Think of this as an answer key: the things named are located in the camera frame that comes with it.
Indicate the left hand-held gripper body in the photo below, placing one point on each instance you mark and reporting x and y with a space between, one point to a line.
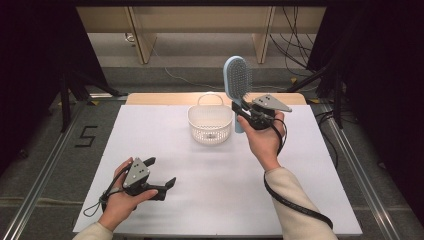
137 173

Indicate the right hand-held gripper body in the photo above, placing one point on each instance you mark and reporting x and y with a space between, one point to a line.
266 105

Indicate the light blue hairbrush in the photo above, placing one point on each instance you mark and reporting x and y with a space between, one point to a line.
236 76

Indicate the white plastic basket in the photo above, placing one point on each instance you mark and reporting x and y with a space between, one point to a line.
210 133

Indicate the person's left hand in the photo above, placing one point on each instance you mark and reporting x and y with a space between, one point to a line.
116 203

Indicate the person's right hand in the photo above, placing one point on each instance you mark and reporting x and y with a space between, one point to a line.
265 143

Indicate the white table sheet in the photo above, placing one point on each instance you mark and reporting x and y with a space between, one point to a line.
166 140

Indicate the yellow tape piece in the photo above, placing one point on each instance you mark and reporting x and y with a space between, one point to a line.
293 80
94 102
313 100

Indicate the black tripod stand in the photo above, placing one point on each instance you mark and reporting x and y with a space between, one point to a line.
337 100
65 100

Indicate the beige wooden desk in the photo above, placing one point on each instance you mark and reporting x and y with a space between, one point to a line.
200 20

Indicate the black curtain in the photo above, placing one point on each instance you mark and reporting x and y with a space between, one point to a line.
33 50
383 66

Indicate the metal floor rail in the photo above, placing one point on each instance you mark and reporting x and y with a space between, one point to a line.
366 186
33 196

